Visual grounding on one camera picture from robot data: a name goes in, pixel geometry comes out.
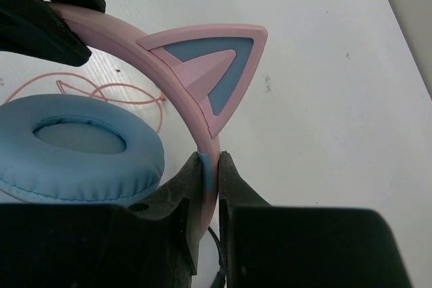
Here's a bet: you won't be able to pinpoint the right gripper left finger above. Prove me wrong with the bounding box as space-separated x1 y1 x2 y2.
1 153 203 287

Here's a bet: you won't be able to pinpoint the pink blue cat-ear headphones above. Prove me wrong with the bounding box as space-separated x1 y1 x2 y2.
1 3 267 239

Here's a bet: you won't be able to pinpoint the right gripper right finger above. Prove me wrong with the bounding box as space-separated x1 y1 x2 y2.
219 152 412 287

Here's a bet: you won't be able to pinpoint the pink headphone cable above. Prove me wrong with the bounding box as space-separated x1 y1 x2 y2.
5 71 167 134

